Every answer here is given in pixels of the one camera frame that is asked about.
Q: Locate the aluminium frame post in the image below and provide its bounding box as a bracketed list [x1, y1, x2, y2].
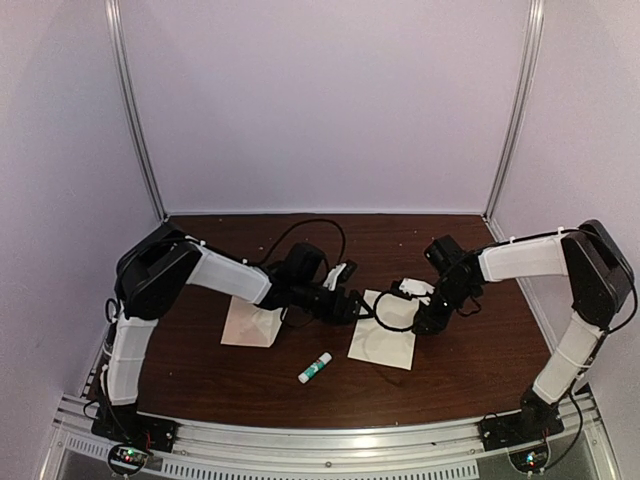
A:
[483, 0, 545, 222]
[104, 0, 167, 222]

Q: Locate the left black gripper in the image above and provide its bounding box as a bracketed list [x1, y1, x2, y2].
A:
[292, 280, 374, 324]

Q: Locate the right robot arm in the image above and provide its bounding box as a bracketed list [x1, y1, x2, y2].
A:
[411, 219, 638, 442]

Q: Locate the beige envelope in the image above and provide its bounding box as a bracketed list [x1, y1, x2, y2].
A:
[220, 297, 283, 348]

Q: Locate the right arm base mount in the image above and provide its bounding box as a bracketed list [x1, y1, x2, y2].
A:
[478, 392, 565, 451]

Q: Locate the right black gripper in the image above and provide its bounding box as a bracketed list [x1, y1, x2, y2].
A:
[412, 279, 476, 336]

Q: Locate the left aluminium frame post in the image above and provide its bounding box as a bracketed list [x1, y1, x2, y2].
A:
[104, 0, 167, 222]

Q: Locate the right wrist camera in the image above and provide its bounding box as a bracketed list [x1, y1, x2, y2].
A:
[390, 278, 435, 305]

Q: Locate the right aluminium frame post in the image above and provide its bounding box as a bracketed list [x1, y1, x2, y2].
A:
[483, 0, 545, 222]

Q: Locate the cream letter paper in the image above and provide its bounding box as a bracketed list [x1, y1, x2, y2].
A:
[347, 295, 418, 370]

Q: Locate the green white glue stick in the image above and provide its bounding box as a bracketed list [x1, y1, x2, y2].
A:
[298, 352, 332, 384]

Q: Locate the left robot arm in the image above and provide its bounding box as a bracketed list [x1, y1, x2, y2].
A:
[98, 222, 364, 444]

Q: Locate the left black cable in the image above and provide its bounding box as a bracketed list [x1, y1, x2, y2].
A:
[257, 218, 347, 281]

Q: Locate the aluminium front rail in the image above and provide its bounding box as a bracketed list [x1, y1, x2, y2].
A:
[36, 393, 621, 479]

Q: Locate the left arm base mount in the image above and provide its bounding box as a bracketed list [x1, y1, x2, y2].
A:
[91, 401, 178, 453]

